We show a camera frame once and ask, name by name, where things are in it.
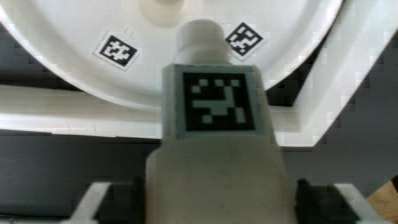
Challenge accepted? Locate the white cylindrical table leg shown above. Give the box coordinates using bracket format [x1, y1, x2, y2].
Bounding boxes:
[146, 19, 297, 224]

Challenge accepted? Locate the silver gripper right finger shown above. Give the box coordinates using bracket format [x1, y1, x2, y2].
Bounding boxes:
[295, 179, 387, 224]

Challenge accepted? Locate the white round table top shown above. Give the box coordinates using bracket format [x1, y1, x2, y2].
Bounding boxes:
[0, 0, 343, 111]

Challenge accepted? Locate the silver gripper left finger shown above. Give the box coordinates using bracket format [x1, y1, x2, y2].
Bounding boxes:
[58, 181, 146, 224]

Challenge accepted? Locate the white front fence bar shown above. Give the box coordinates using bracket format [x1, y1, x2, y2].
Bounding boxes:
[0, 84, 318, 148]

